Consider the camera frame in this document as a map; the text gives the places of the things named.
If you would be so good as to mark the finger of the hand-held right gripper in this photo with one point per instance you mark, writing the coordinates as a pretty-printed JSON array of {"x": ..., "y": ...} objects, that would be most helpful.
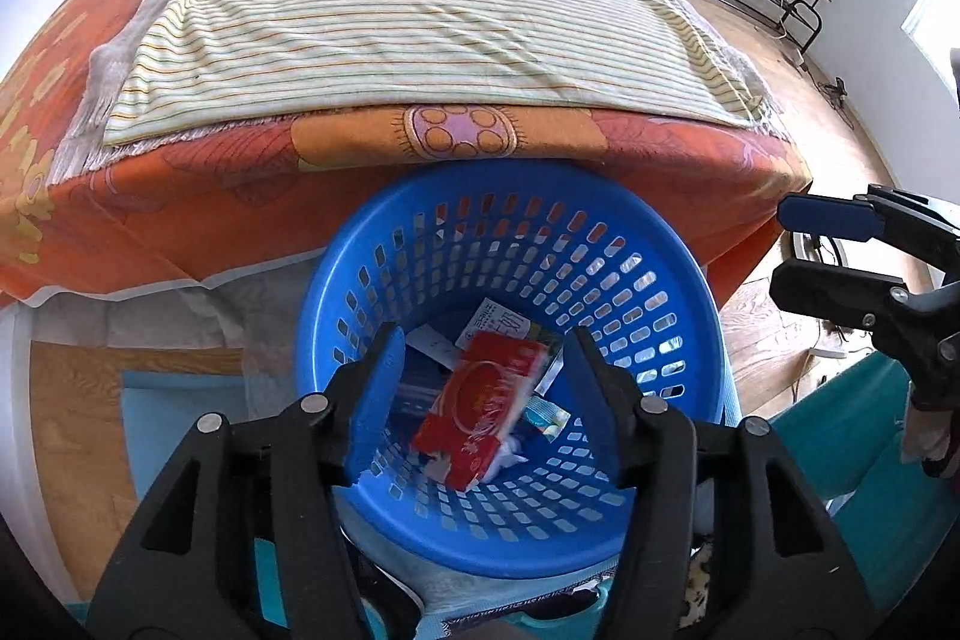
[
  {"x": 825, "y": 216},
  {"x": 840, "y": 295}
]

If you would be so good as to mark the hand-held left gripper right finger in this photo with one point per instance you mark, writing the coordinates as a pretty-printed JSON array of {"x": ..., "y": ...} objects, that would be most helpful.
[{"x": 592, "y": 400}]

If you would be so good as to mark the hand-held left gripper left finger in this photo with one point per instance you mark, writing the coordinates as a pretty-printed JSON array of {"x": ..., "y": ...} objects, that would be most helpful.
[{"x": 375, "y": 400}]

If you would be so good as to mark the red cardboard box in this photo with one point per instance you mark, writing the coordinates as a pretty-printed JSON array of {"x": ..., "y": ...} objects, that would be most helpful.
[{"x": 480, "y": 400}]

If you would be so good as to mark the long white cardboard box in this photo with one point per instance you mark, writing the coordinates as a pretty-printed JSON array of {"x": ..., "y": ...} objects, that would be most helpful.
[{"x": 495, "y": 319}]

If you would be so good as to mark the blue plastic basket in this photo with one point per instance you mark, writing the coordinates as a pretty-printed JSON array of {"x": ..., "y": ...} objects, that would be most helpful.
[{"x": 637, "y": 280}]

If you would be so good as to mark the clear plastic sheet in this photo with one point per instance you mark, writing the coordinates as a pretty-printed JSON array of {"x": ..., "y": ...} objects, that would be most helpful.
[{"x": 247, "y": 325}]

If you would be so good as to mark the teal cloth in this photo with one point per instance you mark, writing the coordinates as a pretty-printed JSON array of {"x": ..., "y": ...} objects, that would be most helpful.
[{"x": 847, "y": 445}]

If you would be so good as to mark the light blue floor mat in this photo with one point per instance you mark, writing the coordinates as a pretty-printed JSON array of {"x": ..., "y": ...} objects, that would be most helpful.
[{"x": 180, "y": 400}]

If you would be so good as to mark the orange patterned bed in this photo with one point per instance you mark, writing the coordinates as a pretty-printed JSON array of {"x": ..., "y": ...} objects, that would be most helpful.
[{"x": 225, "y": 212}]

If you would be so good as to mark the yellow striped towel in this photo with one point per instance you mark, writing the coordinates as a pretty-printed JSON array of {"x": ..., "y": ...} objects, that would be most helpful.
[{"x": 375, "y": 48}]

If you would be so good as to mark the pale fringed blanket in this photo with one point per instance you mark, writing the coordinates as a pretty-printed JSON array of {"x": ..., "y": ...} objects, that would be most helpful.
[{"x": 112, "y": 70}]

